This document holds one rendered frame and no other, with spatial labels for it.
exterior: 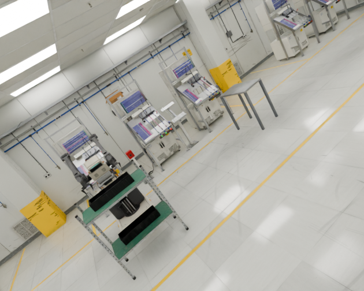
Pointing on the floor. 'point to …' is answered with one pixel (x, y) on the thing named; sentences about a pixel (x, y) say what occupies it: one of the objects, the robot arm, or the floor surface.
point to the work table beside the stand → (247, 99)
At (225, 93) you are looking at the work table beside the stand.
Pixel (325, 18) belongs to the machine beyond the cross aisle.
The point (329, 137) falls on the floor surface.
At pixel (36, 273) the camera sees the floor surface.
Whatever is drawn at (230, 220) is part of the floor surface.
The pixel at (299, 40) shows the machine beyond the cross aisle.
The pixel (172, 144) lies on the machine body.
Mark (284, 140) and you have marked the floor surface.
